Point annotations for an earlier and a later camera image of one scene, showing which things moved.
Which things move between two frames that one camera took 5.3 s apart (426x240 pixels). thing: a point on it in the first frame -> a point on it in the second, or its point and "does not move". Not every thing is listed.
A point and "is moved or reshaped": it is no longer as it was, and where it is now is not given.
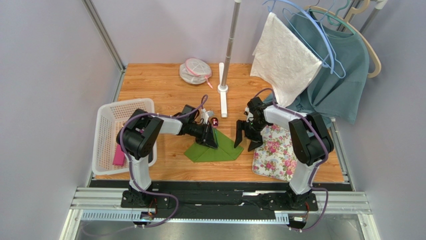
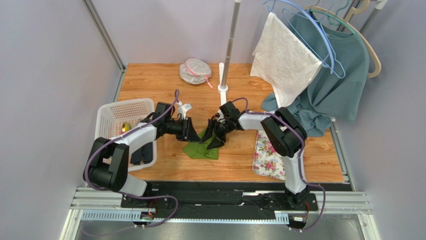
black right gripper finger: x=240 y=126 -> x=210 y=129
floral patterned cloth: x=274 y=157 does not move
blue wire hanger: x=314 y=34 does not move
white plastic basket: x=108 y=120 does not move
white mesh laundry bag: x=196 y=71 does not move
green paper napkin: x=225 y=150 is moved or reshaped
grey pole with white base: x=223 y=88 does not move
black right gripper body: x=248 y=132 -> x=218 y=126
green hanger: x=334 y=18 does not move
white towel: x=283 y=60 does not move
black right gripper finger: x=255 y=143 -> x=214 y=143
